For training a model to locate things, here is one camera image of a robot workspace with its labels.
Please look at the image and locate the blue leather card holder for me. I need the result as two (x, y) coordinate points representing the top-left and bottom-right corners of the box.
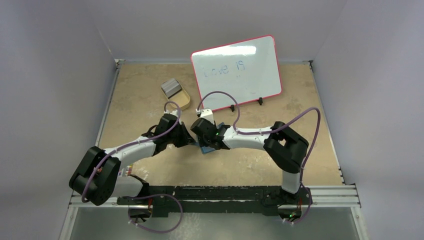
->
(194, 135), (216, 155)

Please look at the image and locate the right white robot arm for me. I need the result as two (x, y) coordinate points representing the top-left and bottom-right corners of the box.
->
(190, 117), (309, 204)

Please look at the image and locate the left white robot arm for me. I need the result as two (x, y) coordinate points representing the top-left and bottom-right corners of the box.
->
(68, 113), (195, 206)

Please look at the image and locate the beige oval tray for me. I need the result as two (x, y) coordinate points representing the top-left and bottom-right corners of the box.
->
(161, 80), (191, 110)

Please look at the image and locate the colourful marker box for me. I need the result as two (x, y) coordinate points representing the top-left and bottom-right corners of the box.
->
(119, 164), (133, 177)

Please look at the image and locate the red framed whiteboard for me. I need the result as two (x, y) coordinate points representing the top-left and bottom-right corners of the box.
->
(190, 35), (283, 111)

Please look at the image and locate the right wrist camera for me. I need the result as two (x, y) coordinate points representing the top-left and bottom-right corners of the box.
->
(196, 108), (215, 124)

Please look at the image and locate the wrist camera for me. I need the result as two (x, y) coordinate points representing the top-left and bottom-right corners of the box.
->
(164, 109), (181, 117)
(196, 108), (215, 124)

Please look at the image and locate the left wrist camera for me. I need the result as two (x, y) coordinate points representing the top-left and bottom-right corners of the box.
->
(164, 109), (181, 117)

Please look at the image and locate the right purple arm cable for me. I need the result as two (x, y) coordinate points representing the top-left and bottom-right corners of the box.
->
(197, 91), (322, 186)

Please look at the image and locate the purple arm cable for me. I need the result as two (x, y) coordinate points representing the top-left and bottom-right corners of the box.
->
(197, 91), (322, 186)
(81, 100), (182, 204)

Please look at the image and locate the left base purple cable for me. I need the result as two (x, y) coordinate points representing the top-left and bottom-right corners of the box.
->
(127, 193), (184, 235)

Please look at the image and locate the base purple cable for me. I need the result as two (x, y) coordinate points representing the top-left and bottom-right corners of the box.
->
(282, 187), (316, 226)
(127, 193), (184, 235)

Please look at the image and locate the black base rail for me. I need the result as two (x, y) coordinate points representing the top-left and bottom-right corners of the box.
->
(116, 183), (312, 221)

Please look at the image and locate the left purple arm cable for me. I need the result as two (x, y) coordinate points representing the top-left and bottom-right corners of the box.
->
(81, 100), (182, 204)

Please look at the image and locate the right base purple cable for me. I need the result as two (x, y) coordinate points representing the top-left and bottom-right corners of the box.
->
(282, 187), (316, 226)

